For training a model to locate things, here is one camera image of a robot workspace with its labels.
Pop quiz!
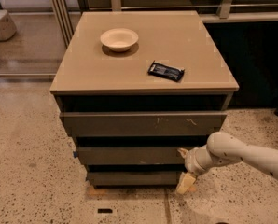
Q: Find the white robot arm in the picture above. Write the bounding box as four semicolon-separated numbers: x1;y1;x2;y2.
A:
176;132;278;194

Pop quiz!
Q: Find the grey bottom drawer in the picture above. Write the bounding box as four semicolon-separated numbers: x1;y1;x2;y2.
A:
87;171;181;186

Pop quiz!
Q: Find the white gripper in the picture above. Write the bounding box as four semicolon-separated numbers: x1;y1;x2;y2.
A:
176;146;214;194

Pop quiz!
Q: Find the grey top drawer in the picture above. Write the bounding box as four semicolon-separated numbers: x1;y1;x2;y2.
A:
60;111;227;137

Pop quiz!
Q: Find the grey drawer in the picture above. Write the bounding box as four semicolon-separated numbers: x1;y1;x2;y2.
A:
60;111;227;137
75;147;184;165
87;171;181;186

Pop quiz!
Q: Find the white ceramic bowl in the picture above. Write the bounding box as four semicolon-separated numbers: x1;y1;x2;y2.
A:
100;28;139;52

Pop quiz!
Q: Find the grey three-drawer cabinet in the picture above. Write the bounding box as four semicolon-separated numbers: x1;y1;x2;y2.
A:
49;10;240;189

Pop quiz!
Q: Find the black snack bar packet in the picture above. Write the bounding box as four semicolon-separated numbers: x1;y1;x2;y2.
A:
147;62;185;82

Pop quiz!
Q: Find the metal railing frame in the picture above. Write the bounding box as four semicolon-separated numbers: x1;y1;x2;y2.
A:
52;0;278;41

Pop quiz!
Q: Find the white object in background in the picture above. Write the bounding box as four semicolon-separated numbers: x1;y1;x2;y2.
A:
0;9;17;41

